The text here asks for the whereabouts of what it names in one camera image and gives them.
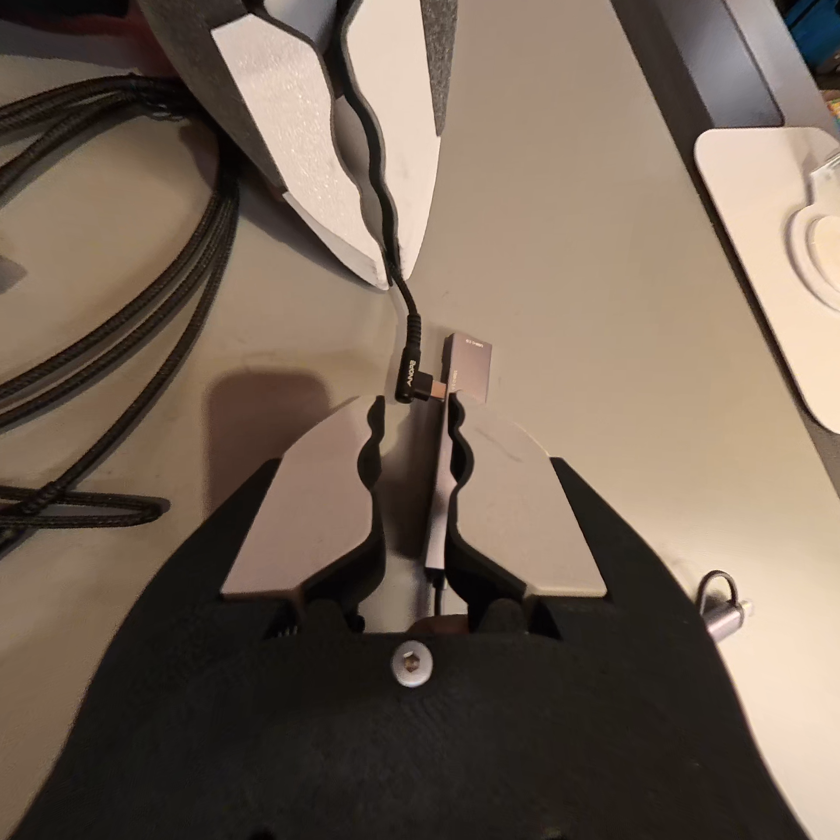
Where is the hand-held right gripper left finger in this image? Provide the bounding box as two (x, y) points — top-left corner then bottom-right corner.
(220, 394), (388, 614)

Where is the grey usb connector with cable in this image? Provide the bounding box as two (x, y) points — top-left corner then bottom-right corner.
(697, 570), (754, 641)

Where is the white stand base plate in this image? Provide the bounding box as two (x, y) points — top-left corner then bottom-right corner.
(694, 126), (840, 435)

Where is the grey usb hub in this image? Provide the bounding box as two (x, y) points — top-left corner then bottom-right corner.
(422, 331), (494, 578)

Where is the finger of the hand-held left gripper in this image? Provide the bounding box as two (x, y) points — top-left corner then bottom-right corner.
(336, 0), (442, 285)
(210, 0), (403, 294)

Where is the black braided usb-c cable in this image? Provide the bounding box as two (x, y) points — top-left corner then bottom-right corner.
(0, 72), (450, 559)

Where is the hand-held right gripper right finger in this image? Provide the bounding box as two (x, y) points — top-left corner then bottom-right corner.
(445, 394), (608, 614)

